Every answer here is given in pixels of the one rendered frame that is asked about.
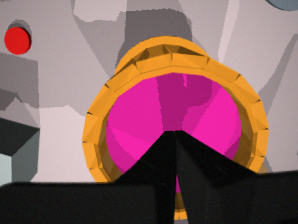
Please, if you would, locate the red disc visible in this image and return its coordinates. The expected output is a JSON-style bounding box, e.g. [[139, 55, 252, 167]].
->
[[4, 27, 32, 55]]

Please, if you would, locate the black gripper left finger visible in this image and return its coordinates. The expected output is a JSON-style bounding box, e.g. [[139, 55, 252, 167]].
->
[[0, 131, 177, 224]]

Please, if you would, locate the tan round disc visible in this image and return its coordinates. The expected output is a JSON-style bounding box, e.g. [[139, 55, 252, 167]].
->
[[258, 163, 267, 173]]

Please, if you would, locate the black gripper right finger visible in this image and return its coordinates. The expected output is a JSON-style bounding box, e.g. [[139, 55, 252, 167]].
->
[[174, 130, 298, 224]]

